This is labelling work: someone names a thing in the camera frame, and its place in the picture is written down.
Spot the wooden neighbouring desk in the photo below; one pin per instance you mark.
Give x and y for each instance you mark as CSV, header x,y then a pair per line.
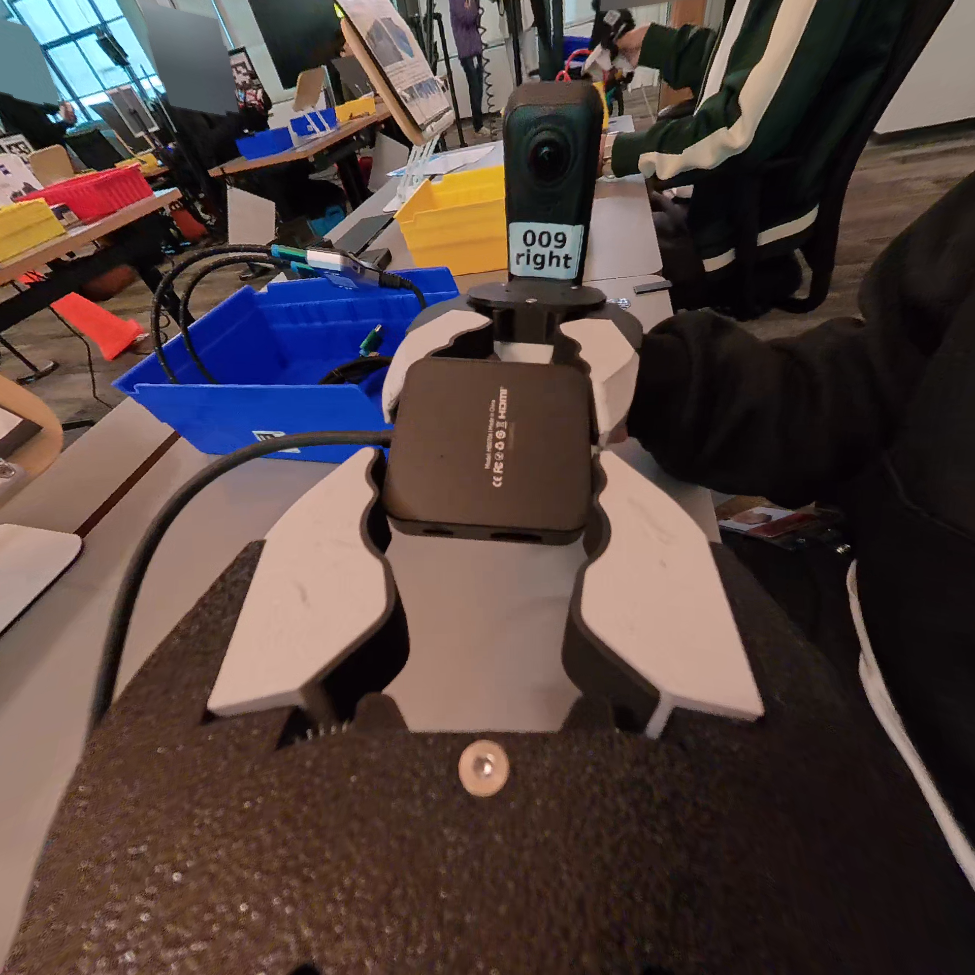
x,y
305,145

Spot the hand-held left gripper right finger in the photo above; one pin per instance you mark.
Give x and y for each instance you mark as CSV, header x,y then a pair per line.
x,y
663,609

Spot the red plastic basket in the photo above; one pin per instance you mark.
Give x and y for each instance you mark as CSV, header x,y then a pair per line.
x,y
91,190

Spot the yellow plastic bin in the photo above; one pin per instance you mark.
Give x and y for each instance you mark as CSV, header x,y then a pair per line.
x,y
27,228
457,221

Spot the person's black hoodie torso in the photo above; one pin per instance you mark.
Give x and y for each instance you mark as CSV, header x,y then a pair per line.
x,y
922,457

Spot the red and white card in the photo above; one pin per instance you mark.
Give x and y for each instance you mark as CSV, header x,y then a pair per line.
x,y
769,522

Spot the small blue plastic bin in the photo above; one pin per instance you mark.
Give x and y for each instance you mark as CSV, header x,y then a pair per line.
x,y
263,143

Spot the large black monitor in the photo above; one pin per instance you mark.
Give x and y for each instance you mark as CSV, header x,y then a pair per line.
x,y
297,30

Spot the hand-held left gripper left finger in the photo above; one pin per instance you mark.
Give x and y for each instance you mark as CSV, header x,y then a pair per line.
x,y
312,602

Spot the dark grey adapter hub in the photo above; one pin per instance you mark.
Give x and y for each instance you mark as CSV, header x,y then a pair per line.
x,y
487,442

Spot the person's right forearm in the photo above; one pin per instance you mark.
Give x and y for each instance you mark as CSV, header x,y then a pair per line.
x,y
762,404

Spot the black flat device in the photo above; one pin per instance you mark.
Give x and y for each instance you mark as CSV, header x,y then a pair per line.
x,y
362,232

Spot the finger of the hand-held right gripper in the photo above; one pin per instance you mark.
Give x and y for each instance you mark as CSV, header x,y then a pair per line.
x,y
423,343
613,365

